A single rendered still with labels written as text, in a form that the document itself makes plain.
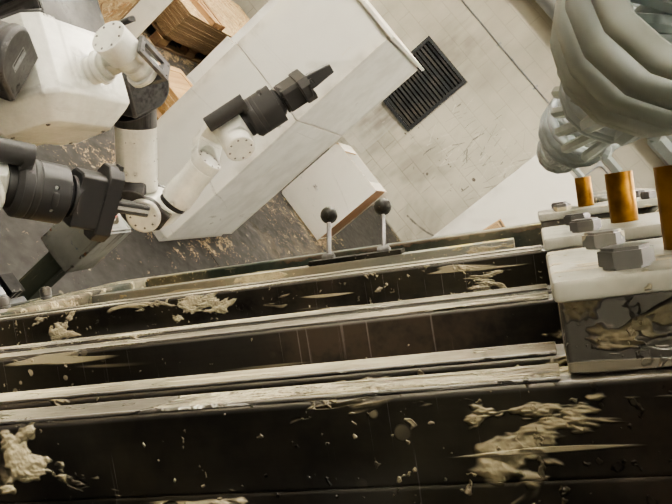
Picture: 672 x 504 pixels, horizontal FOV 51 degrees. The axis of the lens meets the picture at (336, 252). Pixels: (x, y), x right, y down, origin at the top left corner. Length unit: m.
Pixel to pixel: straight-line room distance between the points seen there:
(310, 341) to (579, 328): 0.24
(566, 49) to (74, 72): 1.19
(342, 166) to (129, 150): 4.99
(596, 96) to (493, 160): 9.29
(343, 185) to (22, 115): 5.31
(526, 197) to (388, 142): 4.89
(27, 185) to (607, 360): 0.90
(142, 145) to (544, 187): 3.79
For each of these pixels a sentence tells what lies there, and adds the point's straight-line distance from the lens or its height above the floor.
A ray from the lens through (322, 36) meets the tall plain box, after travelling 3.86.
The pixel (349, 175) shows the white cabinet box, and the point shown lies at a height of 0.62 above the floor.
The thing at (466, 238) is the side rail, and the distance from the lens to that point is 1.64.
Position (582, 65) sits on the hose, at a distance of 0.21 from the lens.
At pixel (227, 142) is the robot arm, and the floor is 1.39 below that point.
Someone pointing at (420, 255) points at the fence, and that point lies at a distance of 1.41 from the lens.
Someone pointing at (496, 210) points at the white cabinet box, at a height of 1.51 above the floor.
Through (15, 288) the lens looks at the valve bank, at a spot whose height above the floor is 0.76.
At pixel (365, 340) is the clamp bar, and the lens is 0.45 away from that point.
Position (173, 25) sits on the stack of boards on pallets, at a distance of 6.91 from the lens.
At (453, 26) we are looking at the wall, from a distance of 9.82.
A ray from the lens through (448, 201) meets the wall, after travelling 9.53.
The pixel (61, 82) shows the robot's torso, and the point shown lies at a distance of 1.31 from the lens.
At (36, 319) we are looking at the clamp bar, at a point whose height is 1.24.
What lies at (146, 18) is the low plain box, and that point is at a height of 0.50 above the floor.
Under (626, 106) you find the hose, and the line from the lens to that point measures 0.20.
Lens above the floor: 1.81
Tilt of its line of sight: 15 degrees down
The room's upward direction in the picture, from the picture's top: 51 degrees clockwise
